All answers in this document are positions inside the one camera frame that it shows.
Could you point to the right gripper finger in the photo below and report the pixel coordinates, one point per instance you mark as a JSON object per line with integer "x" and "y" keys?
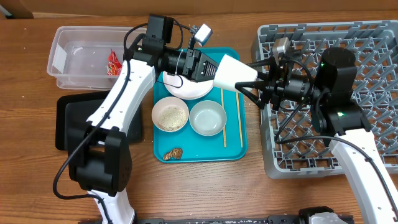
{"x": 246, "y": 87}
{"x": 261, "y": 63}

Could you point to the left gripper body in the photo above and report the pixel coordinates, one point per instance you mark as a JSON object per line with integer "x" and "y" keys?
{"x": 191, "y": 63}

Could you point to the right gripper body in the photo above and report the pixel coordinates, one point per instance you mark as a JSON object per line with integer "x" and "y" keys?
{"x": 272, "y": 88}

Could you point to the white cup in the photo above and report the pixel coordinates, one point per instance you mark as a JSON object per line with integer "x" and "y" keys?
{"x": 230, "y": 71}

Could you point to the grey bowl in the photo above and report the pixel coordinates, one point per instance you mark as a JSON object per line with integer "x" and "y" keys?
{"x": 205, "y": 118}

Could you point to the pink bowl with rice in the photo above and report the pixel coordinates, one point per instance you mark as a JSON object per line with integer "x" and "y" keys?
{"x": 163, "y": 104}

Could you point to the red snack wrapper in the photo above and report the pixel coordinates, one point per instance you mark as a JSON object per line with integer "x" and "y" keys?
{"x": 114, "y": 66}

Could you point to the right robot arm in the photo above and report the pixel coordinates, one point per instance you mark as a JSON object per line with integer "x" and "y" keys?
{"x": 338, "y": 120}

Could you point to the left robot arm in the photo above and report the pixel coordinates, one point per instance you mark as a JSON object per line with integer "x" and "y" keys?
{"x": 99, "y": 158}

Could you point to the grey dishwasher rack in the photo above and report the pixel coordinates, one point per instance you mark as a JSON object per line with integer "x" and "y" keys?
{"x": 288, "y": 145}

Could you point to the clear plastic waste bin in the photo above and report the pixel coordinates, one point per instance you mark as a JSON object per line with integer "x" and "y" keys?
{"x": 78, "y": 57}

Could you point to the large white plate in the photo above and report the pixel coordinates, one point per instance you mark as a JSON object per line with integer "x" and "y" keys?
{"x": 185, "y": 89}

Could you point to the cooked rice pile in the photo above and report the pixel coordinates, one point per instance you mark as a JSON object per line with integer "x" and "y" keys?
{"x": 172, "y": 118}

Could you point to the left wooden chopstick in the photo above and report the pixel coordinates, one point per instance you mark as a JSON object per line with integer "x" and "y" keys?
{"x": 224, "y": 118}

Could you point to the teal serving tray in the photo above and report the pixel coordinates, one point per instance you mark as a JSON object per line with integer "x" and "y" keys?
{"x": 198, "y": 148}

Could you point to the brown food scrap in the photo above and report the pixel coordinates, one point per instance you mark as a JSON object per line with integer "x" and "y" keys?
{"x": 173, "y": 154}

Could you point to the black plastic tray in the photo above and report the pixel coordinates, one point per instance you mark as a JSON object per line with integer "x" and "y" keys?
{"x": 77, "y": 108}

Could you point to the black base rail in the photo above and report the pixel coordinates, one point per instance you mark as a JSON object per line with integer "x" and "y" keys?
{"x": 302, "y": 217}

